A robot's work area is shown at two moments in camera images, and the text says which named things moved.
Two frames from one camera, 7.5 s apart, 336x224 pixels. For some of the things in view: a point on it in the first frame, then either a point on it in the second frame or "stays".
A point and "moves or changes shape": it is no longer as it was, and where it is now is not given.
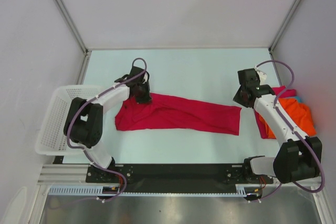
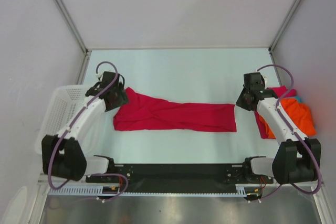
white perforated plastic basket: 51,139 stays
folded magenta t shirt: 287,93 stays
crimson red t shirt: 165,112 moves or changes shape
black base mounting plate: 173,178 stays
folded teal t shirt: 298,98 stays
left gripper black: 147,98 → 123,99
